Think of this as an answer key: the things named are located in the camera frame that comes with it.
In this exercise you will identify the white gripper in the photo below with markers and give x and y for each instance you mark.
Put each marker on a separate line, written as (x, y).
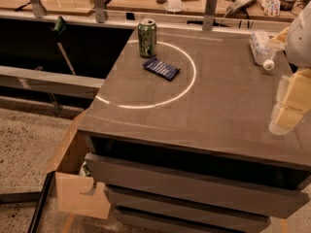
(299, 44)

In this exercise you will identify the blue rxbar wrapper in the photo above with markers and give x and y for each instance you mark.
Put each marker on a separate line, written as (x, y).
(161, 68)

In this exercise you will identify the clear plastic water bottle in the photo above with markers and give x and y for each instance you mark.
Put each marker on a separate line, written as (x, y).
(263, 54)

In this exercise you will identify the colourful snack packet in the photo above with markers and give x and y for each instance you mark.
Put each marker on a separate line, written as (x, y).
(271, 8)

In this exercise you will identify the black mesh cup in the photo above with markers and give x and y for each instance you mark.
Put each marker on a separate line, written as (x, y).
(286, 5)

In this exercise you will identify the grey power strip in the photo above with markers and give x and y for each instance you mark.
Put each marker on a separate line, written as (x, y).
(237, 5)

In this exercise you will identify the grey drawer cabinet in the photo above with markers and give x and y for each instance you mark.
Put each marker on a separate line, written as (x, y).
(195, 154)

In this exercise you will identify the white bowl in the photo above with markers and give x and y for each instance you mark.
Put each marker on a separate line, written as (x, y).
(174, 6)

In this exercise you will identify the green soda can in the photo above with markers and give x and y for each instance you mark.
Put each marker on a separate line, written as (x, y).
(147, 37)

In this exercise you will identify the brown cardboard box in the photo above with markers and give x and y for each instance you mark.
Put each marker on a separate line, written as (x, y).
(76, 194)

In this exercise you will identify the green handled tool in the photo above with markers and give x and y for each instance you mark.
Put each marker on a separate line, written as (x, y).
(58, 30)

